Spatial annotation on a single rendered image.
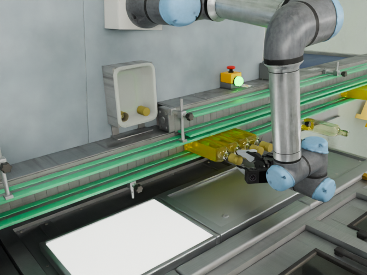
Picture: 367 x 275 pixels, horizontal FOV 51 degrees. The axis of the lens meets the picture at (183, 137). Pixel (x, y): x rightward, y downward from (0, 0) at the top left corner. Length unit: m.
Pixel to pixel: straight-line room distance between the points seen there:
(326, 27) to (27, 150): 1.00
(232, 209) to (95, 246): 0.47
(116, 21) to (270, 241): 0.87
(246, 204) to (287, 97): 0.50
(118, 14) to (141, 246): 0.76
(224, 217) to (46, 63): 0.78
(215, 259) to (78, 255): 0.39
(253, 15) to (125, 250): 0.77
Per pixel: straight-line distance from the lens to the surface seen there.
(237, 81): 1.77
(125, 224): 1.29
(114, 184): 1.35
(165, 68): 1.62
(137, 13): 1.35
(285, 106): 1.01
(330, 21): 1.06
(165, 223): 1.27
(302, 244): 1.28
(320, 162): 1.18
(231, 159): 1.41
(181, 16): 1.24
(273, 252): 1.23
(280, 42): 0.96
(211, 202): 1.39
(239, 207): 1.36
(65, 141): 1.45
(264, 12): 1.15
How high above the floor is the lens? 2.04
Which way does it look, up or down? 47 degrees down
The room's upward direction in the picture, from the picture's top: 111 degrees clockwise
